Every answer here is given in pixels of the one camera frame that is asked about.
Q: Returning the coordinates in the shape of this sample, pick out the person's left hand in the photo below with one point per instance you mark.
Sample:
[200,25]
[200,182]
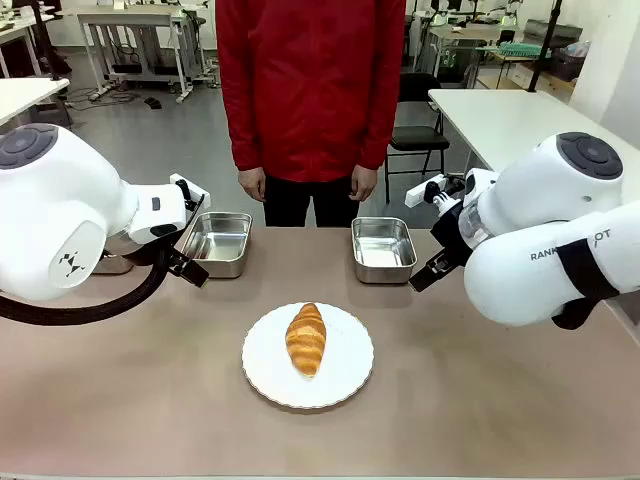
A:
[363,184]

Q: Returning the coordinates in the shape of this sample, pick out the black stand pole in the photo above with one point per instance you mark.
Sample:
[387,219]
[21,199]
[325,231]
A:
[545,45]
[45,45]

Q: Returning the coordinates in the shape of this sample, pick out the small black floor object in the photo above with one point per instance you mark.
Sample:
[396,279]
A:
[152,102]

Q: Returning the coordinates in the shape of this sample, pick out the white background power strip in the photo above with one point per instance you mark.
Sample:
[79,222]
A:
[100,91]

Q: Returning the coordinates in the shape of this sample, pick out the red jacket torso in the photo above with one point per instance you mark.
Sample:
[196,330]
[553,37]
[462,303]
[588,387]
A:
[310,90]

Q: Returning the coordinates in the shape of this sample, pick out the person's left forearm red sleeve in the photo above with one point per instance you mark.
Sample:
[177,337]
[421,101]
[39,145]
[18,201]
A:
[377,140]

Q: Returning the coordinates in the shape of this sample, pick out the small white table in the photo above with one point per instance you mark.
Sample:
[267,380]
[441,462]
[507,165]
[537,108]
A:
[25,95]

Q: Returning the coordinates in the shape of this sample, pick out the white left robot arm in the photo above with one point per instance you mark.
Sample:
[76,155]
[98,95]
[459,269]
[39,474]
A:
[60,200]

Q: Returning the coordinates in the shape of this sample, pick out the white scalloped round plate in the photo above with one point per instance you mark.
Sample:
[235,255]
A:
[345,370]

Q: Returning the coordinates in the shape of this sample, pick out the black folding chair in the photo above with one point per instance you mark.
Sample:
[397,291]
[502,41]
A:
[417,137]

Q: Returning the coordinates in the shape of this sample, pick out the golden croissant bread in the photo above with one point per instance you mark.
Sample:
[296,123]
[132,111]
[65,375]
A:
[306,340]

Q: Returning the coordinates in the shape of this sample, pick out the large white table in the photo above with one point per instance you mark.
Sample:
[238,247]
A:
[500,120]

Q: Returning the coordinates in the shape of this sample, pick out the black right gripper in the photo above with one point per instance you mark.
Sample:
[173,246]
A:
[450,235]

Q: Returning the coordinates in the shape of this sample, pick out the black storage basket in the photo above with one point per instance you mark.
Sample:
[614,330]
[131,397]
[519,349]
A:
[565,65]

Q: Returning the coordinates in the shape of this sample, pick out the stainless steel rectangular container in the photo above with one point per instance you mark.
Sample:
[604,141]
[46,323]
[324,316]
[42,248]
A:
[220,240]
[384,250]
[115,265]

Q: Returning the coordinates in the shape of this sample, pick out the person's right hand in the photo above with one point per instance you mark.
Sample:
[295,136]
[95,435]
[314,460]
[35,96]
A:
[252,184]

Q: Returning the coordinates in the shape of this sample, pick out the black trousers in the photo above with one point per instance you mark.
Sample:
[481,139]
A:
[290,202]

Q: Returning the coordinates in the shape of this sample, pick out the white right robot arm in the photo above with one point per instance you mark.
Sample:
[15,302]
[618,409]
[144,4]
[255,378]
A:
[540,200]

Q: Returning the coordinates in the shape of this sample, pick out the grey background workbench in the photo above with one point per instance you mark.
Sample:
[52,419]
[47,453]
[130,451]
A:
[125,17]

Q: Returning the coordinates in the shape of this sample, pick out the person's right forearm red sleeve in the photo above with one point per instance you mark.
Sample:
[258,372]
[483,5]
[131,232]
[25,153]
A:
[247,145]

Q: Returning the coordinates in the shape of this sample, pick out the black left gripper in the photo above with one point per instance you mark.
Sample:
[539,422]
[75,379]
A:
[175,250]

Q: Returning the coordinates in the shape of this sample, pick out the teal crate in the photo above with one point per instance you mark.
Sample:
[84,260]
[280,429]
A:
[520,49]

